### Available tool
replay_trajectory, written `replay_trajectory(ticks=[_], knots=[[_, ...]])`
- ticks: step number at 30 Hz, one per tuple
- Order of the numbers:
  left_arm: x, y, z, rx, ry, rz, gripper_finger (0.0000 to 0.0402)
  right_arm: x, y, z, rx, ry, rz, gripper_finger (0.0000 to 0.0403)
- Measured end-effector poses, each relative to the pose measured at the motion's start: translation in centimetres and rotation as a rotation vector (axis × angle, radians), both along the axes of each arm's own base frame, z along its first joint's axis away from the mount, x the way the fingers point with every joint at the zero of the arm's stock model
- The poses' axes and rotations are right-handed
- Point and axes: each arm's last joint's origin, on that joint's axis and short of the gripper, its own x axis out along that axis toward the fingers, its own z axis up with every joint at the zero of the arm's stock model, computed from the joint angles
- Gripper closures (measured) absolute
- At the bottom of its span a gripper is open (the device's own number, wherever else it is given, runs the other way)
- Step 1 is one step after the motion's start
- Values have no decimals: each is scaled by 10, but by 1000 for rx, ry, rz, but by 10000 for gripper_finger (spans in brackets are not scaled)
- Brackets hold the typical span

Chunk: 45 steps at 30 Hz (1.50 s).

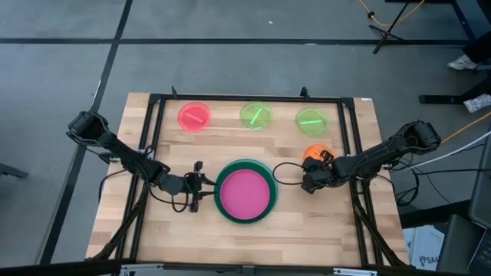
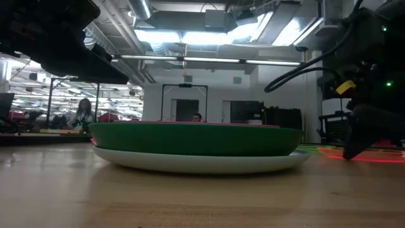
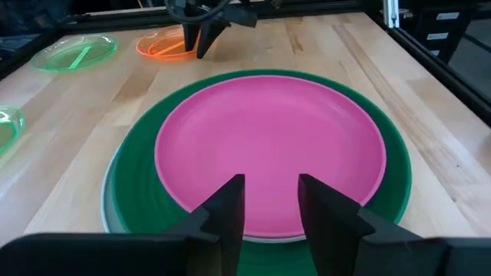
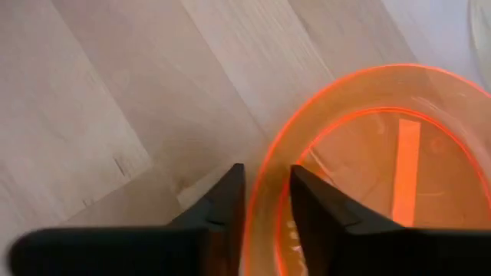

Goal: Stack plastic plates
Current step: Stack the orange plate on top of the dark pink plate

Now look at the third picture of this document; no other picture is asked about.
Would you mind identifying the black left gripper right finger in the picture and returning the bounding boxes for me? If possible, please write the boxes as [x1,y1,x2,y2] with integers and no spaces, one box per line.
[298,172,491,276]

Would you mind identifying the black drawer cabinet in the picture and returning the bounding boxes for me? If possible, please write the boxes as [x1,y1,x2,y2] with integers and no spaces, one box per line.
[413,0,479,65]

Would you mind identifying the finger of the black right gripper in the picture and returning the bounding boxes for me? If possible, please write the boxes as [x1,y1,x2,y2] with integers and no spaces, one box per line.
[196,21,232,60]
[182,22,201,53]

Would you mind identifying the large dark green plate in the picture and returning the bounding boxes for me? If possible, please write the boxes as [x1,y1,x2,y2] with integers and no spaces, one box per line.
[108,68,414,276]

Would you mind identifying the green translucent divided plate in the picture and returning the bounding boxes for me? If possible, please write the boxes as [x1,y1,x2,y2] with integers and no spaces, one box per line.
[30,34,120,74]
[0,105,25,155]

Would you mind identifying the magenta plastic plate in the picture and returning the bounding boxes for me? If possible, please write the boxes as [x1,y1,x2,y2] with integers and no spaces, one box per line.
[153,74,388,241]

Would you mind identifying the silver aluminium bracket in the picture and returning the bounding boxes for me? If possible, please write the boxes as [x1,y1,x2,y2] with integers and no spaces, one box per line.
[382,0,400,29]

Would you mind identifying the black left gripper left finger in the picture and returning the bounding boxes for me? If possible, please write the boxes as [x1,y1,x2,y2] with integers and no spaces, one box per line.
[0,173,246,276]

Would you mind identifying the orange translucent divided plate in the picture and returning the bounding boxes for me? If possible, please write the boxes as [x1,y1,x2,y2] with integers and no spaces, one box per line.
[135,24,201,61]

